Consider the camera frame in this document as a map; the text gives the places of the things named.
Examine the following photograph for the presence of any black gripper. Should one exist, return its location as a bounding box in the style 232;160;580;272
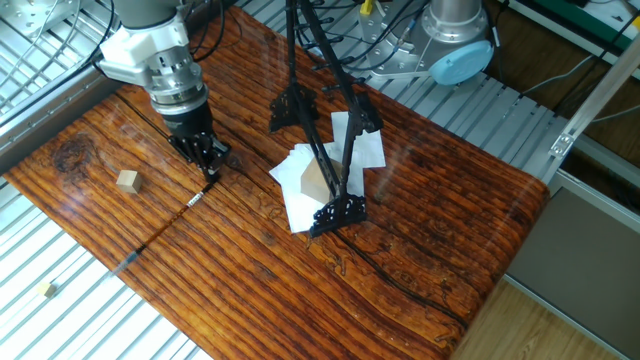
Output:
158;100;233;181

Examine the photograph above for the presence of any thin calligraphy brush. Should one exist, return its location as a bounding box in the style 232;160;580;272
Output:
113;176;217;277

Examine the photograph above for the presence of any grey robot base column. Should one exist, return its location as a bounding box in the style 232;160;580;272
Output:
420;0;489;45

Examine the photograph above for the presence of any black metal pen rack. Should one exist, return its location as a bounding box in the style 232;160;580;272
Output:
268;0;388;240

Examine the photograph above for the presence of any white paper sheet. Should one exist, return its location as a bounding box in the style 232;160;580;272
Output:
268;142;336;201
329;109;387;170
284;180;367;234

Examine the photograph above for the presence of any small wooden cube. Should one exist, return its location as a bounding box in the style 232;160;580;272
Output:
116;169;140;193

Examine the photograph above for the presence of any large wooden block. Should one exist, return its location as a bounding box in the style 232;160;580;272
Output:
302;160;347;203

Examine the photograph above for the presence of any green board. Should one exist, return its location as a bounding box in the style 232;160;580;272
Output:
574;0;640;51

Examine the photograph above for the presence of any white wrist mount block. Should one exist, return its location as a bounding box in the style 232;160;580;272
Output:
96;22;193;85

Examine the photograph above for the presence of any white aluminium frame post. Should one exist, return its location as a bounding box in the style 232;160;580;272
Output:
547;35;640;161

